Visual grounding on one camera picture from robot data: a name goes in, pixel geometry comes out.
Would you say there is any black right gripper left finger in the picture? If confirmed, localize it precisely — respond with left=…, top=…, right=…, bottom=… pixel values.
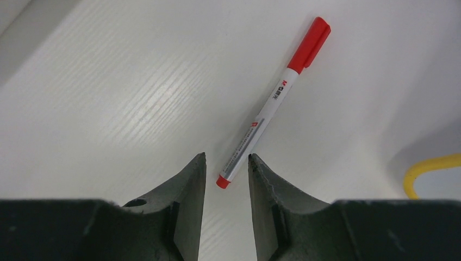
left=1, top=153, right=207, bottom=260

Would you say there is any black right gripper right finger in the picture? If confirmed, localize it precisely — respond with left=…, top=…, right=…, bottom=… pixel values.
left=248, top=154, right=460, bottom=260

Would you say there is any yellow framed whiteboard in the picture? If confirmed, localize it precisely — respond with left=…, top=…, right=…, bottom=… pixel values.
left=403, top=153, right=460, bottom=201

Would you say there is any red capped whiteboard marker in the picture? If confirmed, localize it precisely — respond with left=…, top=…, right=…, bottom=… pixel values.
left=216, top=17, right=331, bottom=189

